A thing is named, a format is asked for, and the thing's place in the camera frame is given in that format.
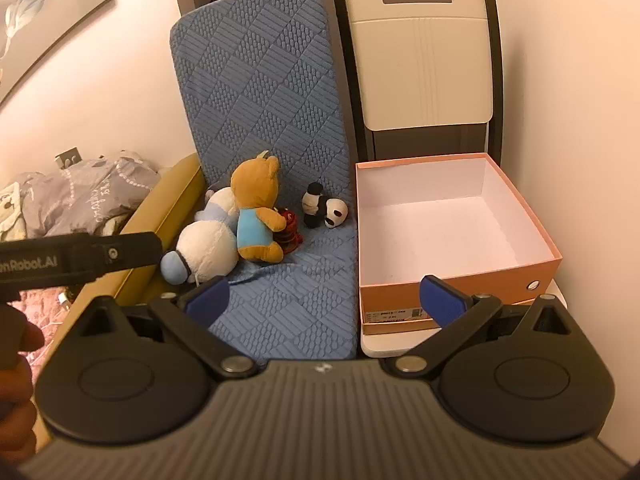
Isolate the white and blue plush toy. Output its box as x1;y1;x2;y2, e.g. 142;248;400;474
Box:
160;187;241;289

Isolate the orange cardboard box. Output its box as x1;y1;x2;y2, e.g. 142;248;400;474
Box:
355;153;564;322

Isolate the yellow sofa frame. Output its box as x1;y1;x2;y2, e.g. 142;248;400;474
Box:
50;153;207;343

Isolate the cream patterned cloth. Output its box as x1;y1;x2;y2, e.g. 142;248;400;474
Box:
0;181;27;242

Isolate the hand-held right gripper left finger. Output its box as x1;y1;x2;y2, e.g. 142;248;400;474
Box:
75;275;259;381

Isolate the red toy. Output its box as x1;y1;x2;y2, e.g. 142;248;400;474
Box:
274;207;304;254

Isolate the panda plush toy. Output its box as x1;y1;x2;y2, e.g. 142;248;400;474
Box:
301;182;350;231

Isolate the person's left hand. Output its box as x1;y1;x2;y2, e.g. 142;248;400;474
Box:
0;304;47;462

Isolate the pink rug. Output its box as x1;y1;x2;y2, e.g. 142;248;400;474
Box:
4;284;83;358

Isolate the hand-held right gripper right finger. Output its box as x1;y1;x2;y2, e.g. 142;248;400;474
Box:
382;274;574;379

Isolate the grey blanket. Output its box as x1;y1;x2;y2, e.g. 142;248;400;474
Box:
0;149;162;241

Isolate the framed wall picture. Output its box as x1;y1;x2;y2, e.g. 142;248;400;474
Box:
0;0;115;109

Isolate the blue quilted cushion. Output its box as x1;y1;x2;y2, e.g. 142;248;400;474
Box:
169;0;362;362

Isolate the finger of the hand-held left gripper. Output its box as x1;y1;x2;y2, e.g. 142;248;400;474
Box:
92;231;164;281

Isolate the brown teddy bear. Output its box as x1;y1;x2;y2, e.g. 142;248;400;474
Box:
230;152;287;264

